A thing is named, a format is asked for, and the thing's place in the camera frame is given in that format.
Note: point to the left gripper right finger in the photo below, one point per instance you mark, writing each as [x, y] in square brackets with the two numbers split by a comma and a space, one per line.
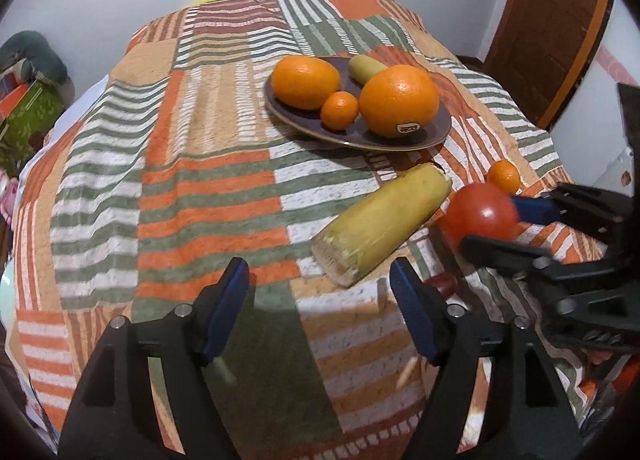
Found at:
[527, 414]

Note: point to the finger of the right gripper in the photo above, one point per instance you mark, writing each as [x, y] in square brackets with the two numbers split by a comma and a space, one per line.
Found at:
[510, 259]
[602, 214]

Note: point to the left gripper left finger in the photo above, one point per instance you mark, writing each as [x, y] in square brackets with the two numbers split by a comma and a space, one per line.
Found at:
[112, 414]

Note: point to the red tomato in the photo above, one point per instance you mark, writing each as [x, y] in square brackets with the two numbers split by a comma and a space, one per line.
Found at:
[479, 209]

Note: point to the small tangerine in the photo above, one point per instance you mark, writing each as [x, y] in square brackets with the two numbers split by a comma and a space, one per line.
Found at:
[504, 176]
[339, 111]

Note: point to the large yellow cane piece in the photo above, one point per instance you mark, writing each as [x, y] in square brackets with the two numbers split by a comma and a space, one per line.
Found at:
[358, 240]

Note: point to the large orange with sticker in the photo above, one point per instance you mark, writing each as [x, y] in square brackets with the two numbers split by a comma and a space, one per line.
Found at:
[398, 101]

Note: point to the medium orange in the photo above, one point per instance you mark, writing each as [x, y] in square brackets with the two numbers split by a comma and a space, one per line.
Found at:
[304, 82]

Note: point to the dark purple plate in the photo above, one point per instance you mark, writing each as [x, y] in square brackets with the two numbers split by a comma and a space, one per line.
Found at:
[358, 135]

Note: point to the brown wooden door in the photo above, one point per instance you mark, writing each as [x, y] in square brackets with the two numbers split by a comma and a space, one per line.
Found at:
[542, 50]

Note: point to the striped patchwork bedspread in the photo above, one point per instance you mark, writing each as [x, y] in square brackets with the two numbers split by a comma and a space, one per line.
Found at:
[179, 166]

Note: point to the pink bunny toy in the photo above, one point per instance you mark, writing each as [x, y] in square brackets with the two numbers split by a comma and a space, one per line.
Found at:
[8, 192]

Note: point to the green storage box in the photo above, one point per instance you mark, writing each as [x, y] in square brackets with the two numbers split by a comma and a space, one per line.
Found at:
[27, 112]

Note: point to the grey neck pillow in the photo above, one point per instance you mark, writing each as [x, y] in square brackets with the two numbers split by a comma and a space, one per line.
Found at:
[28, 56]

